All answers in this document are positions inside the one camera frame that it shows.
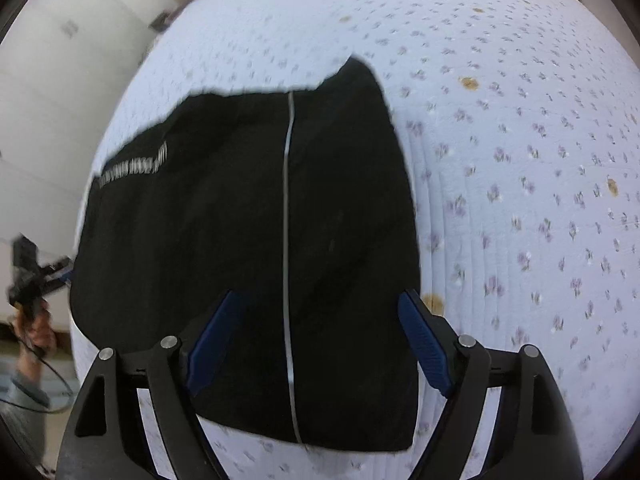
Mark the floral white bed sheet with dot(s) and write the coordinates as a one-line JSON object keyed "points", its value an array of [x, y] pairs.
{"points": [[525, 185]]}

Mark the person's left forearm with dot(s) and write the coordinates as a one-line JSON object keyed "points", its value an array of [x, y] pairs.
{"points": [[22, 400]]}

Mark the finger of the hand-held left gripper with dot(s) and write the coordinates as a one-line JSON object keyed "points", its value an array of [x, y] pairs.
{"points": [[61, 280], [60, 266]]}

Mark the person's left hand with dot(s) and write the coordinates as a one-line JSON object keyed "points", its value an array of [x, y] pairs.
{"points": [[35, 332]]}

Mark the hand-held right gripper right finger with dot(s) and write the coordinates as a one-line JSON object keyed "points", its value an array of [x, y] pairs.
{"points": [[425, 345]]}

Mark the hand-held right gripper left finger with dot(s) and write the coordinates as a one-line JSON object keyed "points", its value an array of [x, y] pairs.
{"points": [[212, 340]]}

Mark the black jacket with reflective piping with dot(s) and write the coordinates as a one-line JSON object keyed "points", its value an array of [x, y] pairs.
{"points": [[240, 240]]}

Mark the white wardrobe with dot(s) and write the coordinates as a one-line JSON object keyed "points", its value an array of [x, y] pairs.
{"points": [[55, 110]]}

